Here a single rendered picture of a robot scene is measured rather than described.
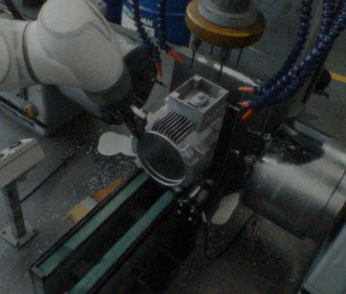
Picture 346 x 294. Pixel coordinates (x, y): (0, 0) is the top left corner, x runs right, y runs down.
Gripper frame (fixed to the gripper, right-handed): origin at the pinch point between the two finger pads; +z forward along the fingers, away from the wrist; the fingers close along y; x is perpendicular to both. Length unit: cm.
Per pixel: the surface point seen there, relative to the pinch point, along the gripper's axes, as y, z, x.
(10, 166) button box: 14.4, -9.2, 22.8
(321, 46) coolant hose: -29.1, -17.2, -26.9
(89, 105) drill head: 20.3, 10.1, -1.1
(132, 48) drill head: 15.9, 3.7, -18.8
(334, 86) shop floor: -14, 217, -156
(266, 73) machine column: -14.0, 18.5, -36.0
